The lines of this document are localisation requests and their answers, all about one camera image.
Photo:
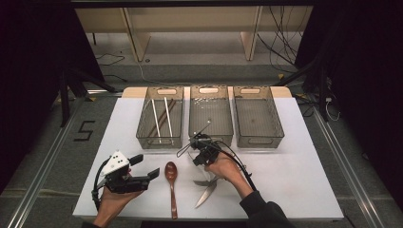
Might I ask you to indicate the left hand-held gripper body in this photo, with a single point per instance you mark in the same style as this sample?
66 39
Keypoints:
123 182

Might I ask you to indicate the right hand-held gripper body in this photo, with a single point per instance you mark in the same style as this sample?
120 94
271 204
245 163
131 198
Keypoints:
207 153

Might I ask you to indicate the brown wooden spoon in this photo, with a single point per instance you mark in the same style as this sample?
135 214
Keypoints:
171 172

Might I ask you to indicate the smoky clear plastic bin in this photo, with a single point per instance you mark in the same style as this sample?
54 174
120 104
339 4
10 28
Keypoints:
215 114
258 117
144 126

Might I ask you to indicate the white chopstick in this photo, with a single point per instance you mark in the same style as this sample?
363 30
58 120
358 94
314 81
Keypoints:
168 118
156 120

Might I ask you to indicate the brown wooden chopstick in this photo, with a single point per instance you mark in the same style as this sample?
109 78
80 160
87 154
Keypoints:
162 116
165 118

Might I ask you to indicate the metal table knife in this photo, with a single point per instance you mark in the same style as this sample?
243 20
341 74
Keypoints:
206 194

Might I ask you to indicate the person's left hand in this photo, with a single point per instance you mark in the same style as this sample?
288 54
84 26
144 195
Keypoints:
111 202

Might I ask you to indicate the person's right hand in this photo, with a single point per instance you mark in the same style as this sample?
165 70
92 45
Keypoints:
226 169

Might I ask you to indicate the white table cover sheet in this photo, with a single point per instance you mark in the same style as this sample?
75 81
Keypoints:
285 190

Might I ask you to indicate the black metal stand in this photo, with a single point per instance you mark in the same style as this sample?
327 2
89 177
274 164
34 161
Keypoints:
65 98
321 88

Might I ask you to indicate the beige wooden desk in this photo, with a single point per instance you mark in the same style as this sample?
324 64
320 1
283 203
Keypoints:
190 19

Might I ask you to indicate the black curtain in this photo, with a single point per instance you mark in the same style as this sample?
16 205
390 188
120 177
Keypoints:
31 63
364 63

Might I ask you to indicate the aluminium floor rail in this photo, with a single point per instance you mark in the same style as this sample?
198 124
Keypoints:
348 171
41 174

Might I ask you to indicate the black metal frame bar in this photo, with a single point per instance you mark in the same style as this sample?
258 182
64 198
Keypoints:
190 3

